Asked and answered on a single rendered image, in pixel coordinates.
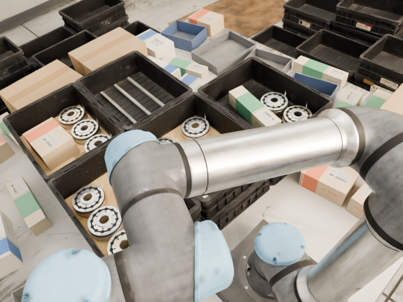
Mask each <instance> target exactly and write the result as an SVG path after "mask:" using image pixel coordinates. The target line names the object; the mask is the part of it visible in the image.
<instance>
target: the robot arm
mask: <svg viewBox="0 0 403 302"><path fill-rule="evenodd" d="M104 159H105V162H106V167H107V171H108V174H109V175H108V180H109V183H110V185H111V187H112V189H113V193H114V195H115V199H116V202H117V205H118V209H119V212H120V216H121V219H122V223H123V226H124V230H125V233H126V237H127V240H128V244H129V248H127V249H124V250H121V251H119V252H116V253H113V254H111V255H108V256H105V257H103V258H99V257H97V256H96V254H94V253H92V252H91V251H88V250H86V249H73V248H71V249H64V250H60V251H58V252H56V253H54V254H52V255H50V256H48V257H47V258H46V259H44V260H43V261H41V262H40V263H39V264H38V265H37V266H36V267H35V269H34V270H33V271H32V273H31V274H30V276H29V277H28V279H27V281H26V284H25V287H24V290H23V295H22V302H199V301H200V300H203V299H205V298H207V297H209V296H211V295H213V294H216V293H217V292H220V291H222V290H223V289H226V288H227V287H229V286H230V285H231V283H232V281H233V276H234V268H233V261H232V258H231V255H230V251H229V249H228V246H227V243H226V241H225V238H224V236H223V234H222V232H221V231H220V230H219V229H218V227H217V225H216V224H215V223H214V222H212V221H203V222H199V221H197V222H195V224H194V222H193V220H192V218H191V216H190V213H189V211H188V209H187V206H186V204H185V202H184V199H185V198H191V197H195V196H198V195H203V194H208V193H211V192H215V191H220V190H223V189H228V188H232V187H236V186H240V185H245V184H248V183H253V182H257V181H261V180H266V179H270V178H273V177H278V176H283V175H286V174H290V173H295V172H298V171H303V170H308V169H311V168H315V167H320V166H324V165H329V166H330V167H333V168H344V167H350V168H352V169H354V170H355V171H356V172H358V173H359V174H360V176H361V178H362V179H363V180H364V181H365V183H366V184H367V185H368V186H369V187H370V188H371V190H372V192H371V193H370V194H369V195H368V196H367V197H366V199H365V201H364V203H363V214H364V215H363V216H362V217H361V218H360V219H359V220H358V221H357V222H356V223H355V224H354V226H353V227H352V228H351V229H350V230H349V231H348V232H347V233H346V234H345V235H344V236H343V238H342V239H340V241H339V242H337V244H336V245H334V247H333V248H332V249H331V250H330V251H329V252H328V253H327V254H326V255H325V256H324V257H323V258H322V260H321V261H320V262H319V263H318V264H317V265H314V264H313V263H312V261H311V260H310V258H309V256H308V255H307V253H306V252H305V248H306V246H305V240H304V237H303V235H302V234H301V232H300V231H299V230H298V229H297V228H296V227H294V226H292V225H290V224H287V223H284V222H273V223H270V224H267V225H265V226H264V227H263V228H262V229H261V230H260V231H259V232H258V234H257V236H256V238H255V242H254V251H253V252H252V253H251V254H250V256H249V258H248V260H247V263H246V278H247V281H248V283H249V285H250V286H251V288H252V289H253V290H254V291H255V292H256V293H258V294H259V295H261V296H262V297H264V298H268V299H272V300H278V302H348V299H349V298H350V297H352V296H353V295H354V294H355V293H357V292H358V291H360V290H361V289H362V288H363V287H364V286H366V285H367V284H368V283H369V282H371V281H372V280H373V279H375V278H376V277H377V276H378V275H380V274H381V273H382V272H383V271H385V270H386V269H387V268H389V267H390V266H391V265H392V264H394V263H395V262H396V261H397V260H399V259H400V258H402V257H403V115H401V114H399V113H395V112H393V111H389V110H384V109H380V108H373V107H360V106H349V107H337V108H330V109H327V110H325V111H323V112H321V113H320V114H319V115H318V117H316V118H312V119H305V120H299V121H295V122H288V123H282V124H277V125H271V126H264V127H260V128H254V129H247V130H243V131H236V132H230V133H226V134H220V135H213V136H208V137H202V138H196V139H192V140H185V141H178V142H174V143H167V144H161V143H160V141H159V140H157V138H156V137H155V136H154V135H153V134H152V133H150V132H145V131H142V130H132V131H127V132H125V133H122V134H120V135H119V136H117V137H116V138H114V139H113V140H112V141H111V142H110V144H109V145H108V147H107V149H106V153H105V156H104Z"/></svg>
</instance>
